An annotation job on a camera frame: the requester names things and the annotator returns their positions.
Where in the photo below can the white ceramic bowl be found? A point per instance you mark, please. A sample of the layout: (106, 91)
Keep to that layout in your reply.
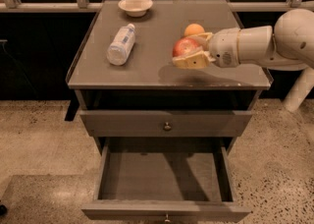
(135, 8)

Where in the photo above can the brass top drawer knob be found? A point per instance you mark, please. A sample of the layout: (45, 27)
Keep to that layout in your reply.
(167, 126)

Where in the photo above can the brass drawer knob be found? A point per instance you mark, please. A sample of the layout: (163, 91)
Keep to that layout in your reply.
(167, 219)
(167, 126)

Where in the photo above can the clear plastic water bottle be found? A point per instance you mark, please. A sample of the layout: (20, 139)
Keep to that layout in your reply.
(120, 49)

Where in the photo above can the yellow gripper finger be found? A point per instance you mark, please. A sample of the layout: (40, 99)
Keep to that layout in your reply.
(203, 39)
(197, 60)

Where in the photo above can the orange fruit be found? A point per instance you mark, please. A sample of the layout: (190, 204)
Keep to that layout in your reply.
(193, 29)

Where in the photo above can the grey wooden drawer cabinet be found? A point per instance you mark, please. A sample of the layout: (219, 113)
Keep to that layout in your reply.
(149, 80)

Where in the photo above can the brass middle drawer knob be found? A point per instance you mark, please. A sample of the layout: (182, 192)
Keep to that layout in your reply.
(167, 219)

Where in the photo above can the white cylindrical post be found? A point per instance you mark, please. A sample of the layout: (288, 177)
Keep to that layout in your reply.
(301, 88)

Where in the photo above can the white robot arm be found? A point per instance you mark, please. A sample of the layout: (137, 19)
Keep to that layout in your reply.
(288, 45)

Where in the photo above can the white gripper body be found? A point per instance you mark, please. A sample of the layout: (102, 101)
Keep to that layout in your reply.
(224, 48)

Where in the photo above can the open grey middle drawer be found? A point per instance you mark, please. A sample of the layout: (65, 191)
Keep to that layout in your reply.
(188, 185)

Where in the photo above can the red apple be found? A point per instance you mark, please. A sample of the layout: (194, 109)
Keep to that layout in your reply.
(184, 46)

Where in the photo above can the grey top drawer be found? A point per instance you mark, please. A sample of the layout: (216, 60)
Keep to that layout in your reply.
(145, 123)

